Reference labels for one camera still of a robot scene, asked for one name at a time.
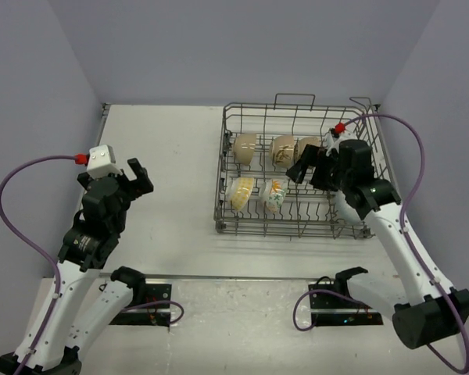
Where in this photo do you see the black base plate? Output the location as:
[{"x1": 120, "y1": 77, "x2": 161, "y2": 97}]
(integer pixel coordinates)
[
  {"x1": 110, "y1": 284, "x2": 172, "y2": 327},
  {"x1": 309, "y1": 293, "x2": 384, "y2": 327}
]

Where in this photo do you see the beige bowl behind gripper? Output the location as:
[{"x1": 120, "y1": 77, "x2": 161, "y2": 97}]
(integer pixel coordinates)
[{"x1": 294, "y1": 136, "x2": 321, "y2": 163}]

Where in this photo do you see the yellow checkered bowl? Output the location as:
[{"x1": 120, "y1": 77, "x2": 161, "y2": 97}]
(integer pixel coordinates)
[{"x1": 226, "y1": 177, "x2": 255, "y2": 212}]

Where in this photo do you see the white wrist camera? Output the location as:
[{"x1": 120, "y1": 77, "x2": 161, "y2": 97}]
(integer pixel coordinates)
[
  {"x1": 87, "y1": 145, "x2": 120, "y2": 179},
  {"x1": 323, "y1": 129, "x2": 355, "y2": 157}
]

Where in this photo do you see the white bowl front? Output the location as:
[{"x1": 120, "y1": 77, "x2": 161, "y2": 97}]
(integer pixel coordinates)
[{"x1": 334, "y1": 191, "x2": 370, "y2": 225}]

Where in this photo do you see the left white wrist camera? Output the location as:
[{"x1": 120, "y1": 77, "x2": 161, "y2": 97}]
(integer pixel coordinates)
[{"x1": 87, "y1": 145, "x2": 120, "y2": 179}]

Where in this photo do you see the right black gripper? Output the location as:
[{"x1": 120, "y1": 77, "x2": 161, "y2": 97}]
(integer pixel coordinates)
[{"x1": 286, "y1": 144, "x2": 352, "y2": 192}]

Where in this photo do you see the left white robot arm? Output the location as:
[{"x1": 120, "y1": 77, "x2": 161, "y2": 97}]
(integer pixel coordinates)
[{"x1": 0, "y1": 154, "x2": 154, "y2": 374}]

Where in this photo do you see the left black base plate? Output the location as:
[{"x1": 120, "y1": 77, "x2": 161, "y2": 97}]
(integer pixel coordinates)
[{"x1": 110, "y1": 284, "x2": 172, "y2": 327}]

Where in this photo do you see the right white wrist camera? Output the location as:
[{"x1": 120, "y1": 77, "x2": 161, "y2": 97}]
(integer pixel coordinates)
[{"x1": 323, "y1": 129, "x2": 355, "y2": 157}]

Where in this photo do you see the grey wire dish rack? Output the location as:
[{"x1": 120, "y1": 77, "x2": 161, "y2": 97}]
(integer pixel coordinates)
[{"x1": 213, "y1": 94, "x2": 397, "y2": 239}]

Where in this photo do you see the plain beige bowl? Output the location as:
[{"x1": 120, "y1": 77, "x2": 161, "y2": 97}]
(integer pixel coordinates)
[{"x1": 234, "y1": 133, "x2": 257, "y2": 166}]

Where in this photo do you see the beige bowl brown leaf pattern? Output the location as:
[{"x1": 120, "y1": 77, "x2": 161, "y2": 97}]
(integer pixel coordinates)
[{"x1": 269, "y1": 134, "x2": 295, "y2": 168}]

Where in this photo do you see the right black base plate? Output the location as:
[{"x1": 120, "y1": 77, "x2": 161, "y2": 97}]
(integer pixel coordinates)
[{"x1": 309, "y1": 293, "x2": 384, "y2": 327}]

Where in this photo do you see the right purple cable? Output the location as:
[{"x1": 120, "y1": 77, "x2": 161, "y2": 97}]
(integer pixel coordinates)
[{"x1": 334, "y1": 113, "x2": 469, "y2": 374}]

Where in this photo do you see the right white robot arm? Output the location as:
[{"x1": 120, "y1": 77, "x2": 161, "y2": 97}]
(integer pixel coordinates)
[{"x1": 287, "y1": 139, "x2": 469, "y2": 349}]

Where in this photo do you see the floral green orange bowl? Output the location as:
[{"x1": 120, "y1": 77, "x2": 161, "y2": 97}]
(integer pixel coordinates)
[{"x1": 259, "y1": 179, "x2": 288, "y2": 213}]

